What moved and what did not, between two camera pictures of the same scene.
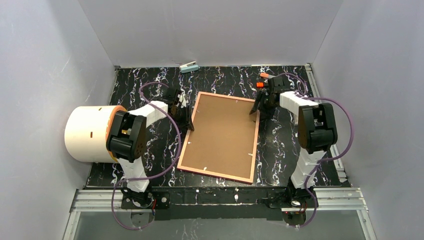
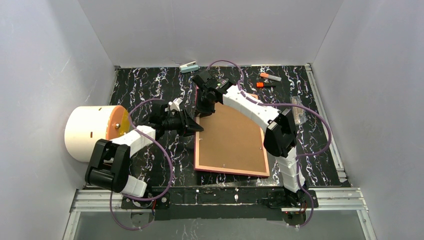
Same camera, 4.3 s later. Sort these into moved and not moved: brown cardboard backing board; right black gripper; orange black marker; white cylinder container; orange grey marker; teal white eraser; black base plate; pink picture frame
Moved: brown cardboard backing board; right black gripper; pink picture frame
Not moved: orange black marker; teal white eraser; white cylinder container; orange grey marker; black base plate
